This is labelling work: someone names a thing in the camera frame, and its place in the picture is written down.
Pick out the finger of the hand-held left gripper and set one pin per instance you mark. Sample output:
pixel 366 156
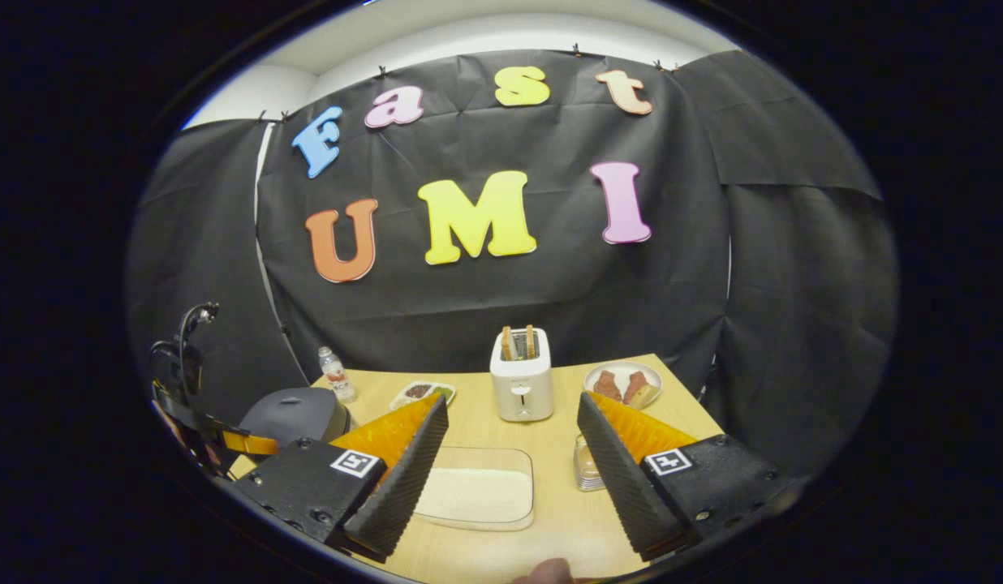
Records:
pixel 250 444

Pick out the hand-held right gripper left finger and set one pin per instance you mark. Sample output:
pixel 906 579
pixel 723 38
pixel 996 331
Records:
pixel 400 487

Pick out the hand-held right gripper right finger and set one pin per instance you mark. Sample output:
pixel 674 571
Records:
pixel 619 487

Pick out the clear plastic rice container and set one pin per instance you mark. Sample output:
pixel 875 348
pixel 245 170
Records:
pixel 436 519

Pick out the black rice cooker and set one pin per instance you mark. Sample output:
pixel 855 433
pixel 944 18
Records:
pixel 294 414

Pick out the white rice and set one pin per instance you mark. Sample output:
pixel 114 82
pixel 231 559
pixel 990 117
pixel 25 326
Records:
pixel 481 495

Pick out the white divided sauce dish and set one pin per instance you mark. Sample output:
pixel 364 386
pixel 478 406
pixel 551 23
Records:
pixel 423 395

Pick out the brown meat slice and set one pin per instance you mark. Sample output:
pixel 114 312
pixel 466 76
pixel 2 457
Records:
pixel 636 388
pixel 607 386

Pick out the small clear bottle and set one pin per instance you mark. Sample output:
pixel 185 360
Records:
pixel 337 377

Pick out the white round plate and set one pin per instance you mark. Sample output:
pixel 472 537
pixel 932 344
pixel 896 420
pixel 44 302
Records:
pixel 623 367

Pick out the white toaster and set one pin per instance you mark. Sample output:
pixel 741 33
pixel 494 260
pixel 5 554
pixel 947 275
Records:
pixel 522 389

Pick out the toast slice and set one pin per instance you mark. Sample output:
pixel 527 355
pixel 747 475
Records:
pixel 531 342
pixel 507 345

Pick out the black backdrop cloth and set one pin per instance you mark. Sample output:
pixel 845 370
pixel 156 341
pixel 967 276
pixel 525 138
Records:
pixel 550 308

